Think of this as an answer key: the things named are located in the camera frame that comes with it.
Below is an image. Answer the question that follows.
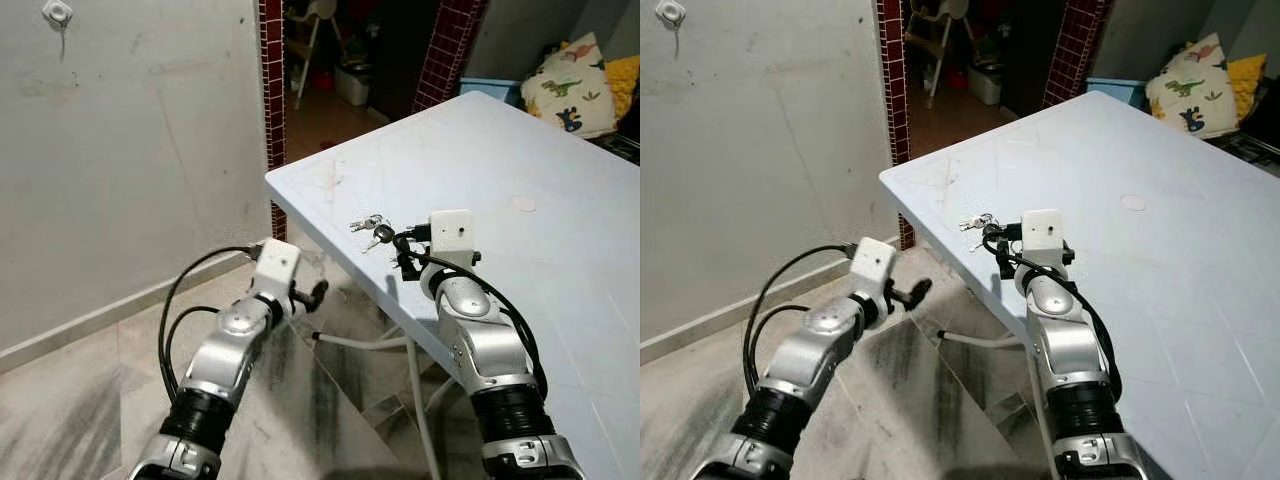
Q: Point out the white table cross brace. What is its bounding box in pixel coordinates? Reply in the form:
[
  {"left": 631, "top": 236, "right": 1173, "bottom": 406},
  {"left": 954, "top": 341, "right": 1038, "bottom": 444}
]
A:
[
  {"left": 936, "top": 329, "right": 1031, "bottom": 350},
  {"left": 311, "top": 332, "right": 413, "bottom": 352}
]

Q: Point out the light blue plastic table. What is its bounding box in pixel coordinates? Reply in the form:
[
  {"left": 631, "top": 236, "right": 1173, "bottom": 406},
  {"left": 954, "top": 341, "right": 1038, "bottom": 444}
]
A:
[
  {"left": 264, "top": 91, "right": 641, "bottom": 480},
  {"left": 878, "top": 91, "right": 1280, "bottom": 480}
]

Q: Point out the white table leg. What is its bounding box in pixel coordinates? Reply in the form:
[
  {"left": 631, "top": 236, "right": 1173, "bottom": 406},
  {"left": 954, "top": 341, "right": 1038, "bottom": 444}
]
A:
[{"left": 404, "top": 338, "right": 443, "bottom": 480}]

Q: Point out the white plastic container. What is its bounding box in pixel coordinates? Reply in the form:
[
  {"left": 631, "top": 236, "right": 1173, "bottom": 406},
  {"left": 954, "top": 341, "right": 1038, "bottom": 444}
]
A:
[
  {"left": 334, "top": 64, "right": 372, "bottom": 107},
  {"left": 966, "top": 64, "right": 1005, "bottom": 107}
]

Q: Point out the narrow red tiled pillar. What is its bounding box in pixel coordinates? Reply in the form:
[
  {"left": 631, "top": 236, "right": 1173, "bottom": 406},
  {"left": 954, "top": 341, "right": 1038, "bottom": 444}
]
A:
[
  {"left": 257, "top": 0, "right": 290, "bottom": 243},
  {"left": 873, "top": 0, "right": 916, "bottom": 252}
]

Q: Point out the light blue plastic tub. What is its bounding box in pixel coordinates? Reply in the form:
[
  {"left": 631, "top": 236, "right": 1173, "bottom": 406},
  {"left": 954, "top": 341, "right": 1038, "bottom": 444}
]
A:
[
  {"left": 1086, "top": 76, "right": 1151, "bottom": 110},
  {"left": 460, "top": 76, "right": 528, "bottom": 107}
]

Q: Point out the wide red tiled pillar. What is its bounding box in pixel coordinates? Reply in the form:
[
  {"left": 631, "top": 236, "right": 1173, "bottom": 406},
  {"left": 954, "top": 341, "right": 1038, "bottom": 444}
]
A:
[
  {"left": 411, "top": 0, "right": 492, "bottom": 114},
  {"left": 1039, "top": 0, "right": 1114, "bottom": 110}
]

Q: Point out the white chair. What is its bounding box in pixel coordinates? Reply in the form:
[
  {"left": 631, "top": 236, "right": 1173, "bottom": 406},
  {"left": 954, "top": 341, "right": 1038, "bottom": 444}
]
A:
[
  {"left": 288, "top": 0, "right": 338, "bottom": 111},
  {"left": 904, "top": 0, "right": 969, "bottom": 110}
]

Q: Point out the dinosaur print pillow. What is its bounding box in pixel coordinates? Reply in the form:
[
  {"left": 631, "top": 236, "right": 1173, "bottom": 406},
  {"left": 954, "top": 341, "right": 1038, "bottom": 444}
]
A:
[
  {"left": 520, "top": 32, "right": 617, "bottom": 140},
  {"left": 1144, "top": 33, "right": 1242, "bottom": 140}
]

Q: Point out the dark flat object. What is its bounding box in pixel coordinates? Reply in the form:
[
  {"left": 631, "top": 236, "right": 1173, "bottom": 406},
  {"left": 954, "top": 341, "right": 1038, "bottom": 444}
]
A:
[
  {"left": 588, "top": 132, "right": 641, "bottom": 167},
  {"left": 1208, "top": 128, "right": 1280, "bottom": 167}
]

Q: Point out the yellow pillow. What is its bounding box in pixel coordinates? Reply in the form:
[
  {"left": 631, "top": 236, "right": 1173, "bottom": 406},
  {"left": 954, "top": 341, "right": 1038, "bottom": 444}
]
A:
[
  {"left": 603, "top": 54, "right": 641, "bottom": 123},
  {"left": 1227, "top": 54, "right": 1268, "bottom": 123}
]

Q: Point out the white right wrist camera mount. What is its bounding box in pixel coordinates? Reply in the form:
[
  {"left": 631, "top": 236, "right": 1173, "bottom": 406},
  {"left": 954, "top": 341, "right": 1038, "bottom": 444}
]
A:
[
  {"left": 428, "top": 209, "right": 475, "bottom": 265},
  {"left": 1020, "top": 208, "right": 1064, "bottom": 267}
]

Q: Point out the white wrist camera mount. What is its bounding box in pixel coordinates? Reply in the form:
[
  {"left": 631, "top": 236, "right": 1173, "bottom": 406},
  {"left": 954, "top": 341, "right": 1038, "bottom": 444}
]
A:
[
  {"left": 254, "top": 239, "right": 302, "bottom": 292},
  {"left": 428, "top": 209, "right": 475, "bottom": 265},
  {"left": 850, "top": 237, "right": 899, "bottom": 302},
  {"left": 1020, "top": 208, "right": 1064, "bottom": 267}
]

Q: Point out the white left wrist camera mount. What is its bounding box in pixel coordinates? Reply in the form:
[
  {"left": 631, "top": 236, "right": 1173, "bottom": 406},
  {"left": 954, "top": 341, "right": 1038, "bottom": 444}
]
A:
[
  {"left": 254, "top": 239, "right": 302, "bottom": 292},
  {"left": 850, "top": 237, "right": 899, "bottom": 302}
]

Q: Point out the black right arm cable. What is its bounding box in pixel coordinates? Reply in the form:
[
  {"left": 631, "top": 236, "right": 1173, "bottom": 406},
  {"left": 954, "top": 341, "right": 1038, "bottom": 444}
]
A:
[
  {"left": 408, "top": 248, "right": 550, "bottom": 403},
  {"left": 1004, "top": 250, "right": 1124, "bottom": 403}
]

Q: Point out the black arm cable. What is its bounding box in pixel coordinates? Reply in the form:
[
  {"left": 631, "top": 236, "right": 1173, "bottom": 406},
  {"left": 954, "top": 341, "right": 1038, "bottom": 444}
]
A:
[
  {"left": 163, "top": 305, "right": 221, "bottom": 397},
  {"left": 744, "top": 244, "right": 857, "bottom": 399},
  {"left": 408, "top": 248, "right": 550, "bottom": 403},
  {"left": 158, "top": 245, "right": 267, "bottom": 401},
  {"left": 748, "top": 304, "right": 809, "bottom": 393},
  {"left": 1004, "top": 250, "right": 1124, "bottom": 403}
]

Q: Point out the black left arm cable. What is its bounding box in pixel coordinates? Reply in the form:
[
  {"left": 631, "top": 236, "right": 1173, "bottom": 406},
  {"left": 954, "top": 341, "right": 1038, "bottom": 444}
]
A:
[
  {"left": 158, "top": 245, "right": 267, "bottom": 401},
  {"left": 744, "top": 244, "right": 857, "bottom": 399},
  {"left": 163, "top": 305, "right": 221, "bottom": 397},
  {"left": 748, "top": 304, "right": 809, "bottom": 393}
]

